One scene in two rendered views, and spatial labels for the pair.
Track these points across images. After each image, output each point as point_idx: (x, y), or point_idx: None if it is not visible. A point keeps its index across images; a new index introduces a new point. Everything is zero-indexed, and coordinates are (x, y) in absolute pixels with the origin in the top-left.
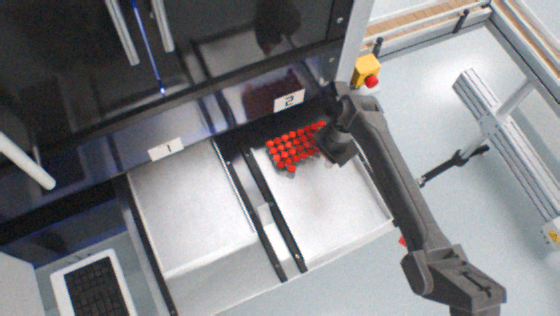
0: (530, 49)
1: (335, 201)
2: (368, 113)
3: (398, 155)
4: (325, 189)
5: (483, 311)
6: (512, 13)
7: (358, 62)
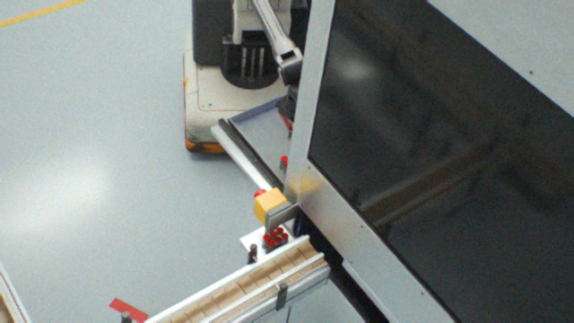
0: (21, 304)
1: (276, 135)
2: (289, 48)
3: (267, 21)
4: (286, 143)
5: None
6: None
7: (280, 197)
